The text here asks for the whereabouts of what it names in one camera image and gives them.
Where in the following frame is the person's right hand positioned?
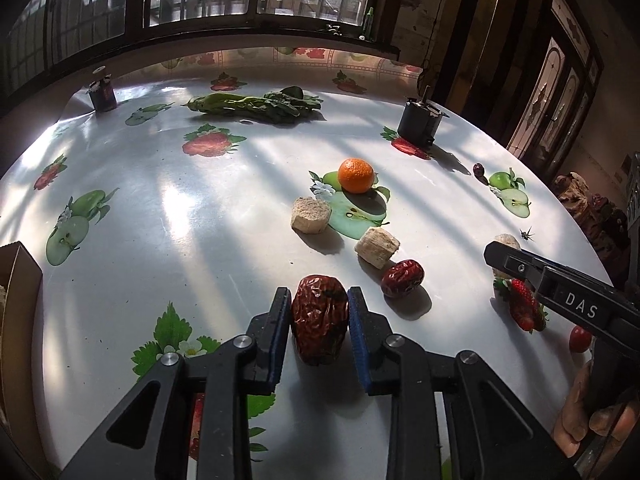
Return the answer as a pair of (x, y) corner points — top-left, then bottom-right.
(551, 360), (640, 461)

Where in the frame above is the large wrinkled red date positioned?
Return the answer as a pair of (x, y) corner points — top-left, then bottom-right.
(291, 274), (350, 367)

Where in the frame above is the fruit printed tablecloth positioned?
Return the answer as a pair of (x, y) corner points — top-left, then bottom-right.
(0, 46), (621, 480)

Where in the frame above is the large beige sugarcane chunk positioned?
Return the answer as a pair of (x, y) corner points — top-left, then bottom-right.
(492, 233), (522, 281)

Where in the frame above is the light green leafy vegetable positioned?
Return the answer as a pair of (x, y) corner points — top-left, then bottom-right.
(181, 92), (251, 117)

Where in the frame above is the small red tomato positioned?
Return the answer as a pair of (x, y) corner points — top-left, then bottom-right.
(569, 325), (593, 354)

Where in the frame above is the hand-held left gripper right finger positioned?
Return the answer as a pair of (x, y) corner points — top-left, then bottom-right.
(346, 286), (581, 480)

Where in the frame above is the wooden door with glass panels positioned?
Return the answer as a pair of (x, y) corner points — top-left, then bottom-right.
(505, 0), (606, 181)

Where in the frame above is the smooth dark red date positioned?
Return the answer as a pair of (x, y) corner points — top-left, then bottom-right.
(381, 259), (425, 299)

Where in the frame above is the black cylindrical motor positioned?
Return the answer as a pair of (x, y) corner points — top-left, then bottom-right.
(397, 87), (451, 148)

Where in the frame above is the medium orange tangerine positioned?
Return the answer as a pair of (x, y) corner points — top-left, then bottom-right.
(337, 158), (375, 194)

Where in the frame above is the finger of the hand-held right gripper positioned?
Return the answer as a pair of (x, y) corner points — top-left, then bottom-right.
(483, 241), (548, 293)

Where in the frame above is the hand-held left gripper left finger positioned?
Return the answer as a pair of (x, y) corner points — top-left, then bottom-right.
(59, 286), (293, 480)

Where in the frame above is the small dark jar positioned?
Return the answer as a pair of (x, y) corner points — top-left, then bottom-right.
(87, 66), (118, 112)

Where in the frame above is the brown cardboard box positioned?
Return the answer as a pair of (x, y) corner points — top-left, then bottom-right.
(0, 241), (44, 431)

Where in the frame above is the small beige sugarcane chunk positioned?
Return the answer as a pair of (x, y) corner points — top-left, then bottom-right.
(354, 226), (402, 269)
(291, 196), (332, 236)

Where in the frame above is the carved wooden root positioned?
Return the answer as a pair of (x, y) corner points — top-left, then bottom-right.
(552, 172), (631, 261)

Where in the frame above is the dark green leafy vegetable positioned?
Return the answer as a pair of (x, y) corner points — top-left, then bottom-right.
(235, 86), (323, 123)

